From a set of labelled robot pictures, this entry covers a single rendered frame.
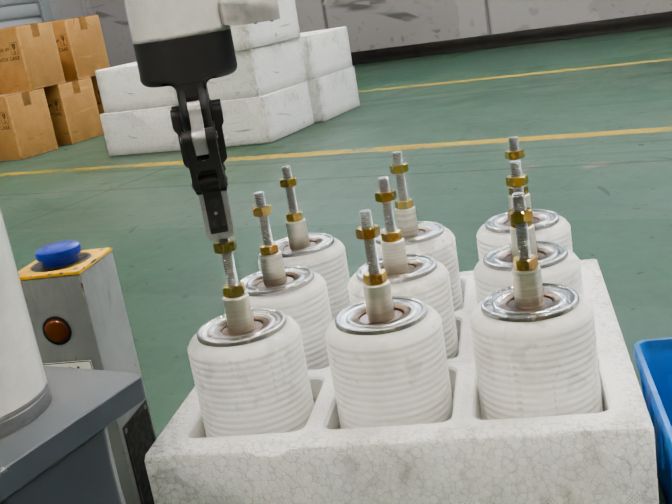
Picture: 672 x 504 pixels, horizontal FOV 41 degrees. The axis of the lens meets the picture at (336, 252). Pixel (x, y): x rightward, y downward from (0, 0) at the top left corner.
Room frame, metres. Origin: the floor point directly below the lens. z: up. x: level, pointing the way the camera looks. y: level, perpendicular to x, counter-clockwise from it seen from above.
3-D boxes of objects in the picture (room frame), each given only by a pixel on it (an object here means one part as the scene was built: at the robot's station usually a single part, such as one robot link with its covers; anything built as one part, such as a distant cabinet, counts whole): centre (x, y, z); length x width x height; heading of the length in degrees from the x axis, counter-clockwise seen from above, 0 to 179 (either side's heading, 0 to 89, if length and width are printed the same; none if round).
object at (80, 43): (4.85, 1.21, 0.45); 0.30 x 0.24 x 0.30; 57
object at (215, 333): (0.71, 0.09, 0.25); 0.08 x 0.08 x 0.01
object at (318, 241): (0.94, 0.04, 0.25); 0.08 x 0.08 x 0.01
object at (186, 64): (0.71, 0.09, 0.45); 0.08 x 0.08 x 0.09
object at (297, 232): (0.94, 0.04, 0.26); 0.02 x 0.02 x 0.03
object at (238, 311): (0.71, 0.09, 0.26); 0.02 x 0.02 x 0.03
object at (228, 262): (0.71, 0.09, 0.30); 0.01 x 0.01 x 0.08
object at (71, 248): (0.78, 0.25, 0.32); 0.04 x 0.04 x 0.02
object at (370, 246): (0.68, -0.03, 0.30); 0.01 x 0.01 x 0.08
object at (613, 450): (0.80, -0.05, 0.09); 0.39 x 0.39 x 0.18; 77
